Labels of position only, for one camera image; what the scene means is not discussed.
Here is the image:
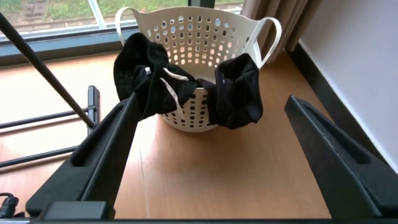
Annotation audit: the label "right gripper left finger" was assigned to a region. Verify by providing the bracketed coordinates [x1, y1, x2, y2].
[25, 92, 140, 219]

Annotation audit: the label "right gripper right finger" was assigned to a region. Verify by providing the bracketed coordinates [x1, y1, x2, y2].
[284, 95, 398, 219]

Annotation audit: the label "black shorts with white cords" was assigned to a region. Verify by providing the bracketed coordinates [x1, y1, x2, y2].
[113, 32, 200, 123]

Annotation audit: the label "black clothes rack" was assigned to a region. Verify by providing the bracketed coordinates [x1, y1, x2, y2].
[0, 12, 101, 169]

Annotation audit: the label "white laundry basket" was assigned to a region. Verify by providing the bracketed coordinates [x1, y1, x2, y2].
[114, 6, 283, 133]

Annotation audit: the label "window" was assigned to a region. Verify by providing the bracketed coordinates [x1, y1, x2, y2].
[0, 0, 246, 67]

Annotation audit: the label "beige curtain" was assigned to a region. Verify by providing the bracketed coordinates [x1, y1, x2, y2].
[241, 0, 323, 65]

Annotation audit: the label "black cable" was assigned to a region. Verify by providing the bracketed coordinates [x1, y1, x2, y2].
[0, 192, 26, 219]

